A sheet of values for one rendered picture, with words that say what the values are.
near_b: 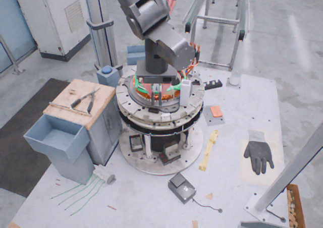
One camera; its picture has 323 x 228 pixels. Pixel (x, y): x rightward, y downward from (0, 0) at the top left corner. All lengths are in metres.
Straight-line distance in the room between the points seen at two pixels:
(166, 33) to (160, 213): 0.64
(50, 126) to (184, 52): 0.61
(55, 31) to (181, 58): 2.61
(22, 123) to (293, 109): 2.77
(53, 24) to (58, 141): 2.23
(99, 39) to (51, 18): 1.84
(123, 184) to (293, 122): 1.92
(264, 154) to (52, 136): 0.86
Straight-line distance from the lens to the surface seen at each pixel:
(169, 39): 0.45
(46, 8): 2.89
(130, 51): 1.13
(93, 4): 1.07
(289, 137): 2.31
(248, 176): 0.99
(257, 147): 1.06
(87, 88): 0.89
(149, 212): 0.88
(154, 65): 0.53
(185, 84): 0.67
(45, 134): 0.89
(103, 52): 1.16
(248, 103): 1.27
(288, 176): 0.72
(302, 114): 2.60
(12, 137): 2.44
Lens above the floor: 1.61
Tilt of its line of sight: 45 degrees down
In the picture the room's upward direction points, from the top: straight up
